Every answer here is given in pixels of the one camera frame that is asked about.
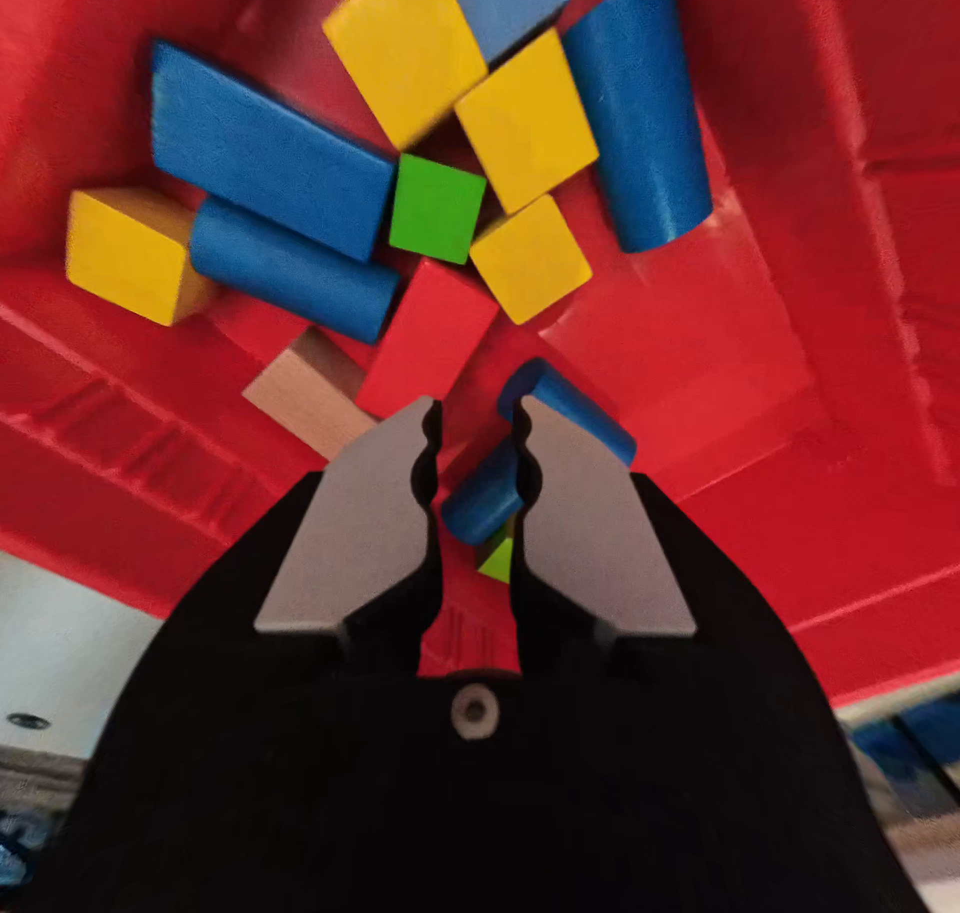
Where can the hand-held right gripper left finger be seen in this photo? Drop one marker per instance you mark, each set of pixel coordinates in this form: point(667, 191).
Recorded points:
point(353, 546)

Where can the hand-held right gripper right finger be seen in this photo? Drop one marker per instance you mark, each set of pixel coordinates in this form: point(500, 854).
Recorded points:
point(600, 546)

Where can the natural wooden block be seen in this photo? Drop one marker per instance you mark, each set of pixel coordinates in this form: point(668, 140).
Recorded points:
point(308, 396)

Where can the red wooden block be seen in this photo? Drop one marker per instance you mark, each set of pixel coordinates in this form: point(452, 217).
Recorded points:
point(428, 336)

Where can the red plastic bin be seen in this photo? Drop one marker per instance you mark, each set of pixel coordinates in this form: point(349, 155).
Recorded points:
point(780, 328)

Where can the green wooden cube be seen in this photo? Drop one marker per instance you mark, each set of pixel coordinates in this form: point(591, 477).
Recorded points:
point(437, 208)

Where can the small green wooden block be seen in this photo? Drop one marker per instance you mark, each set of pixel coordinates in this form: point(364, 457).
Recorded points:
point(498, 559)

